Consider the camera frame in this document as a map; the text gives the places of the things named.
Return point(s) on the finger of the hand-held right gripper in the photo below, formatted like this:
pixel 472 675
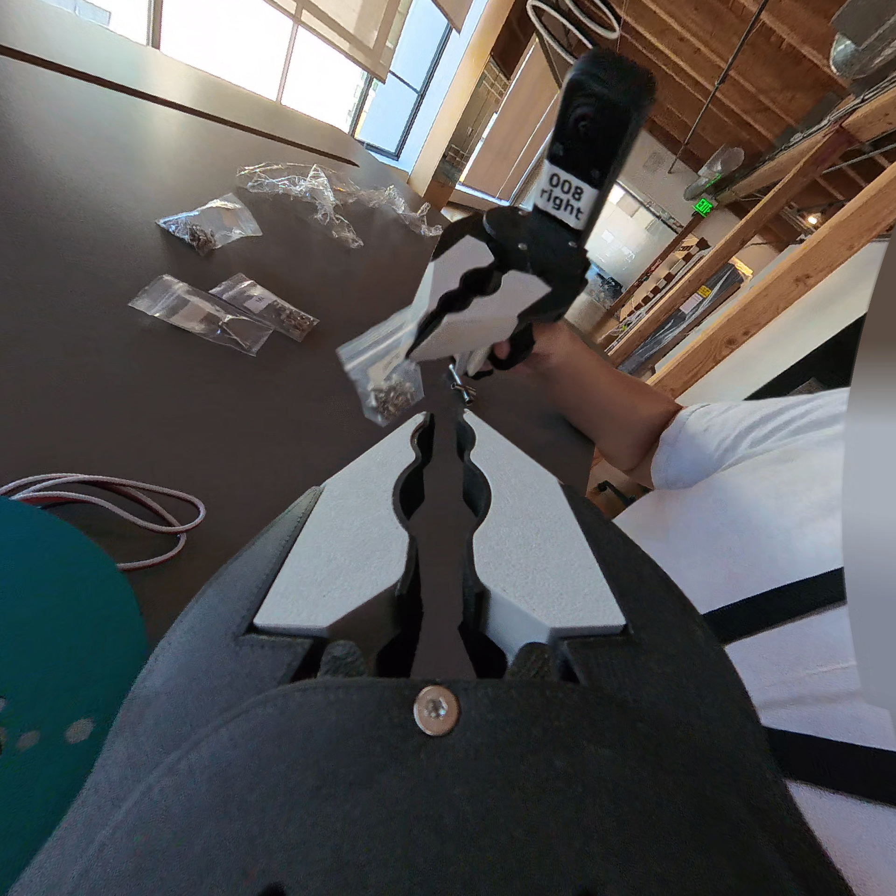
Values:
pixel 497 308
pixel 451 269

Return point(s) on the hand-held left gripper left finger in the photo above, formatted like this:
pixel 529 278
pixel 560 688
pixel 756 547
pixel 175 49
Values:
pixel 329 560

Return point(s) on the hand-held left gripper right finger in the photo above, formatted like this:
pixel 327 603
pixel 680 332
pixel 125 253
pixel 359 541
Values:
pixel 546 560

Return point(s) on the small clear screw bag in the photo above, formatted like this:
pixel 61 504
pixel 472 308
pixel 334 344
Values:
pixel 381 381
pixel 210 225

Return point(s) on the blue round metal plate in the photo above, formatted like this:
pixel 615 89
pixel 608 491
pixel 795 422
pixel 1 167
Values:
pixel 63 630

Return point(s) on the person's right forearm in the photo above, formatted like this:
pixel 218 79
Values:
pixel 623 420

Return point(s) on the dark grey desk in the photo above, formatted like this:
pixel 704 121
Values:
pixel 140 392

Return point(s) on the person's right hand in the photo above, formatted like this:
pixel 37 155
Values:
pixel 553 357

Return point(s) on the crumpled clear plastic wrap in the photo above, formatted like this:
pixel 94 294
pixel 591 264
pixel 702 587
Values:
pixel 322 192

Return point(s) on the clear bag of nuts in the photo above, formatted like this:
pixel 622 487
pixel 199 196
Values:
pixel 273 311

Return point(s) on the person's white shirt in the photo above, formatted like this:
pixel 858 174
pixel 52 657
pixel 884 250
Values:
pixel 756 532

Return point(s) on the beige roller blind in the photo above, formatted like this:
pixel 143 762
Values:
pixel 364 35

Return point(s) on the clear bag with flat part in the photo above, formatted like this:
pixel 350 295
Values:
pixel 189 311

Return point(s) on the large grid window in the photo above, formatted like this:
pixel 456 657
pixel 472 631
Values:
pixel 224 49

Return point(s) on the metal air duct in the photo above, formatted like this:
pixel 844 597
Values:
pixel 868 42
pixel 724 164

